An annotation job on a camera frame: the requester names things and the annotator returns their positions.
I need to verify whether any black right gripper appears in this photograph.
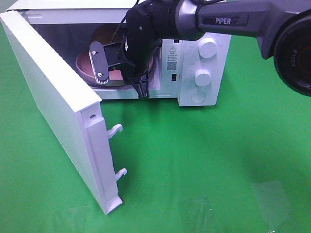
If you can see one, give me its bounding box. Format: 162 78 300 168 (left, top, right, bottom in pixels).
118 2 162 100

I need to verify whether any pink round plate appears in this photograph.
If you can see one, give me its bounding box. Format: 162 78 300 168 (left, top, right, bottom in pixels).
75 50 155 87

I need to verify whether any burger with lettuce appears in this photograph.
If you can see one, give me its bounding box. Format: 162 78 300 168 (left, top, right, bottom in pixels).
89 23 128 48

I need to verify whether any white microwave door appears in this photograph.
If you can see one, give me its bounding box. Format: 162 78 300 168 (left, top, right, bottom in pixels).
0 11 127 214

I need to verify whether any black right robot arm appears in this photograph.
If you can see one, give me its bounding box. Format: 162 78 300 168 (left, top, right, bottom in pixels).
121 0 311 96

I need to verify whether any white microwave oven body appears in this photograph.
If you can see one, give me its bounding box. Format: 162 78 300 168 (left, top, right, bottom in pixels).
0 0 231 106

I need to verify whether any round door release button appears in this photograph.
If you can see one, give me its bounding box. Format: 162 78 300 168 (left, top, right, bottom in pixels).
191 91 206 103

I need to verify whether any lower white microwave knob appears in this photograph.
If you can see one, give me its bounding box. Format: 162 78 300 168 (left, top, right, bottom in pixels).
194 69 211 87

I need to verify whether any white microwave knob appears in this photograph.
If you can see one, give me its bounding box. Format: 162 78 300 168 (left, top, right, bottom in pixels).
198 37 217 58
194 69 211 87

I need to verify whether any upper white microwave knob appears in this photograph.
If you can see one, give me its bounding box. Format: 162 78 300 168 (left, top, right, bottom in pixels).
198 37 217 58

